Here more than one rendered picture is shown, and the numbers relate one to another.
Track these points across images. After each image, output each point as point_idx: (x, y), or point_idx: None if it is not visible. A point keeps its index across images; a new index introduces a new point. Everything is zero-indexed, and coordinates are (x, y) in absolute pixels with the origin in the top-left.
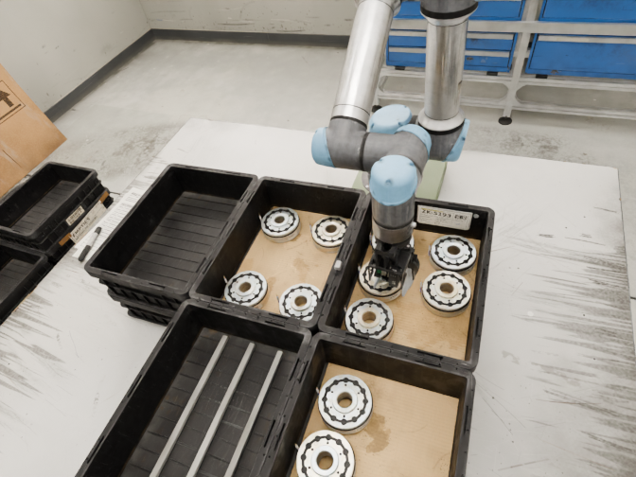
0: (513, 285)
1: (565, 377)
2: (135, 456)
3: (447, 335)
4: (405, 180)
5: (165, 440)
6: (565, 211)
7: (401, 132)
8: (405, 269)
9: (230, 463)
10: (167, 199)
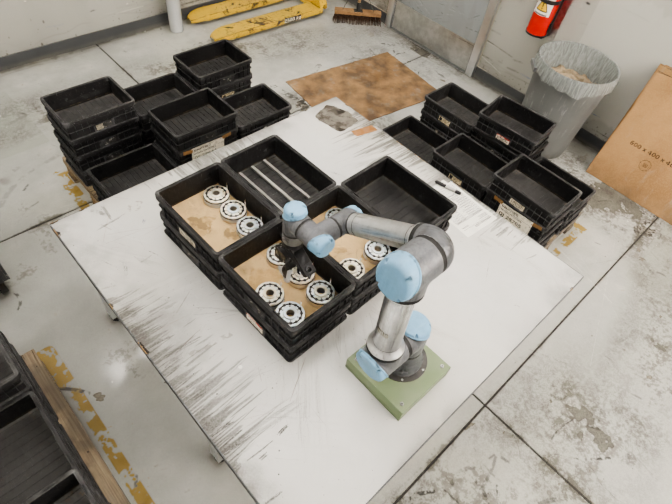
0: (263, 374)
1: (197, 351)
2: (285, 165)
3: (249, 284)
4: (284, 207)
5: (284, 174)
6: (292, 466)
7: (324, 233)
8: (278, 251)
9: (258, 187)
10: (436, 208)
